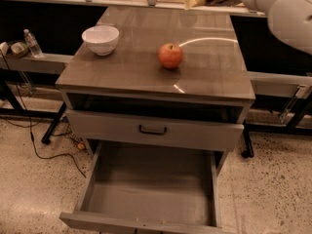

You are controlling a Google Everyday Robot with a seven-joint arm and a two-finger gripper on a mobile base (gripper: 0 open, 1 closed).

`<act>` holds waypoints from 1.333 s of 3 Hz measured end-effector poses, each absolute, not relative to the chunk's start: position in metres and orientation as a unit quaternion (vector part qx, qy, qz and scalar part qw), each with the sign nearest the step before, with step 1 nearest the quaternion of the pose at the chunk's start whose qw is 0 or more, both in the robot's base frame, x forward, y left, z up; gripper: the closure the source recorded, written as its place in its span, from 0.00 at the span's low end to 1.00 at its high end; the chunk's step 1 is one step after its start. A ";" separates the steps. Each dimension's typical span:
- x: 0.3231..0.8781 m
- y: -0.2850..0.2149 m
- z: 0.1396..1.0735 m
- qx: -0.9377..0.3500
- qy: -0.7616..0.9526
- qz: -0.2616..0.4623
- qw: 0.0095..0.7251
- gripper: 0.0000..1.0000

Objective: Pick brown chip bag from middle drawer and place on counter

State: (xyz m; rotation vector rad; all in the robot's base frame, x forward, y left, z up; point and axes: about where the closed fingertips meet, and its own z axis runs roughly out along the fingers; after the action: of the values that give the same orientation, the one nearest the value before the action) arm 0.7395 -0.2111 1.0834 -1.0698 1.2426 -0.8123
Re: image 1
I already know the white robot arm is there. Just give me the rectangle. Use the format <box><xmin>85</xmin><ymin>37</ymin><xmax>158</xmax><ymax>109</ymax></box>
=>
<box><xmin>242</xmin><ymin>0</ymin><xmax>312</xmax><ymax>55</ymax></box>

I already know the closed grey top drawer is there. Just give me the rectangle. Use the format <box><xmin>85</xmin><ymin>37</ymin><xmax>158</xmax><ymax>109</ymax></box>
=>
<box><xmin>66</xmin><ymin>110</ymin><xmax>243</xmax><ymax>151</ymax></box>

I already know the grey drawer cabinet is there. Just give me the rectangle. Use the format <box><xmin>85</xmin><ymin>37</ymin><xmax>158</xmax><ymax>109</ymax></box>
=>
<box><xmin>55</xmin><ymin>5</ymin><xmax>256</xmax><ymax>158</ymax></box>

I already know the open grey middle drawer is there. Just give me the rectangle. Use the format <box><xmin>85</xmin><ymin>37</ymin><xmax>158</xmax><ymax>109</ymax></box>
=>
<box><xmin>59</xmin><ymin>141</ymin><xmax>225</xmax><ymax>234</ymax></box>

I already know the red apple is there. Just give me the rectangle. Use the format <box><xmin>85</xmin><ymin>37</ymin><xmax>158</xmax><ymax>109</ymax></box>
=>
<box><xmin>158</xmin><ymin>43</ymin><xmax>183</xmax><ymax>69</ymax></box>

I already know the white ceramic bowl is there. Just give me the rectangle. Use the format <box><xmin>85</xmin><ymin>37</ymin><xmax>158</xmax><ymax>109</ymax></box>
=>
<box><xmin>82</xmin><ymin>25</ymin><xmax>120</xmax><ymax>56</ymax></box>

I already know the grey right bench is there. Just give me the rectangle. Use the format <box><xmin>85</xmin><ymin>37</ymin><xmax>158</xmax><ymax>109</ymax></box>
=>
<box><xmin>249</xmin><ymin>71</ymin><xmax>312</xmax><ymax>98</ymax></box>

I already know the grey side bench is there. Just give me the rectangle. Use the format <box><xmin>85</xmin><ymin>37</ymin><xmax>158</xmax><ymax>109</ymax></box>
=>
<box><xmin>0</xmin><ymin>54</ymin><xmax>72</xmax><ymax>75</ymax></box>

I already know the clear plastic water bottle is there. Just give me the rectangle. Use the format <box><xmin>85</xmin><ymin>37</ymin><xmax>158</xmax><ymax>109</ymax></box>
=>
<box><xmin>23</xmin><ymin>29</ymin><xmax>43</xmax><ymax>58</ymax></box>

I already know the small dish with wrappers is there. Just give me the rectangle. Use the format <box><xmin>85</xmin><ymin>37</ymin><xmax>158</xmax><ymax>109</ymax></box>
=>
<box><xmin>0</xmin><ymin>41</ymin><xmax>28</xmax><ymax>59</ymax></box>

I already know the black drawer handle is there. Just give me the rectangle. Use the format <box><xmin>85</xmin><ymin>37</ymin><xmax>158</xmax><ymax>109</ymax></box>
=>
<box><xmin>138</xmin><ymin>125</ymin><xmax>168</xmax><ymax>136</ymax></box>

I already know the black floor cable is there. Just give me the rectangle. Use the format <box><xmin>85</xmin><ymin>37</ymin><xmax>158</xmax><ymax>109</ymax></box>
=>
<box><xmin>0</xmin><ymin>49</ymin><xmax>88</xmax><ymax>178</ymax></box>

